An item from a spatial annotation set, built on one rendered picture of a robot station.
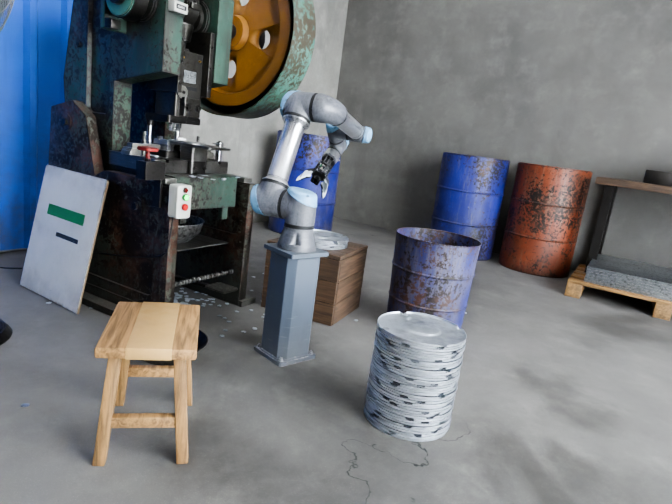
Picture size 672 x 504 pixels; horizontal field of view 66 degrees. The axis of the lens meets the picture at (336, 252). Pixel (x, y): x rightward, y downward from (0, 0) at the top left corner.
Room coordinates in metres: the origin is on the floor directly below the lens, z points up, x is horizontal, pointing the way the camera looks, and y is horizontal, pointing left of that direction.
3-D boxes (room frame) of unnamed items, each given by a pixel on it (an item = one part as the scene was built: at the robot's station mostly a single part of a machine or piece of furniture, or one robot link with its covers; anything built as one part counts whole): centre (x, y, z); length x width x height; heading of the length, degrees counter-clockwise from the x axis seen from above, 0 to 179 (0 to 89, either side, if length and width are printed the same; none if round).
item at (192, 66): (2.42, 0.78, 1.04); 0.17 x 0.15 x 0.30; 61
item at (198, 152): (2.36, 0.67, 0.72); 0.25 x 0.14 x 0.14; 61
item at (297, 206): (1.99, 0.16, 0.62); 0.13 x 0.12 x 0.14; 70
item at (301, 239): (1.99, 0.16, 0.50); 0.15 x 0.15 x 0.10
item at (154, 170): (2.06, 0.77, 0.62); 0.10 x 0.06 x 0.20; 151
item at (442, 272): (2.53, -0.49, 0.24); 0.42 x 0.42 x 0.48
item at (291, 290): (1.99, 0.16, 0.23); 0.19 x 0.19 x 0.45; 44
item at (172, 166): (2.44, 0.82, 0.68); 0.45 x 0.30 x 0.06; 151
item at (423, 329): (1.61, -0.31, 0.32); 0.29 x 0.29 x 0.01
